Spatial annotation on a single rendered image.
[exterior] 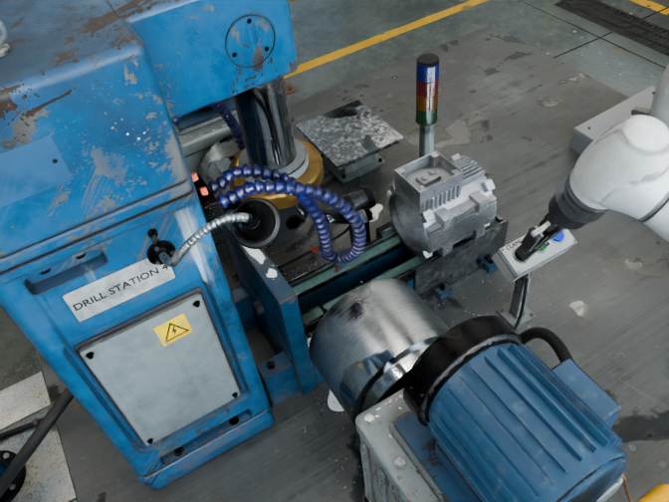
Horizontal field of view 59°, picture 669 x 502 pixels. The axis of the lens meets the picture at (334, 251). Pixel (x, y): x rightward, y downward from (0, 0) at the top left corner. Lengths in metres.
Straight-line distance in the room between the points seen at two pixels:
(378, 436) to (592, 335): 0.75
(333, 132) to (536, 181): 0.64
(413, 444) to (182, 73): 0.62
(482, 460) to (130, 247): 0.54
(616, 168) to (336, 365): 0.56
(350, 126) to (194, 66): 1.12
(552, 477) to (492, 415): 0.09
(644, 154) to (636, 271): 0.80
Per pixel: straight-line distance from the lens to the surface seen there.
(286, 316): 1.16
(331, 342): 1.09
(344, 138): 1.87
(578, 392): 0.83
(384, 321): 1.05
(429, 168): 1.43
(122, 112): 0.76
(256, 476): 1.34
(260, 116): 1.00
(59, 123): 0.75
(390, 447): 0.94
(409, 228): 1.51
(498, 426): 0.76
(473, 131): 2.09
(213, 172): 1.48
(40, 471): 2.01
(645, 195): 0.99
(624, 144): 0.95
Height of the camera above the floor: 2.01
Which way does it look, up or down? 46 degrees down
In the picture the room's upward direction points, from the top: 8 degrees counter-clockwise
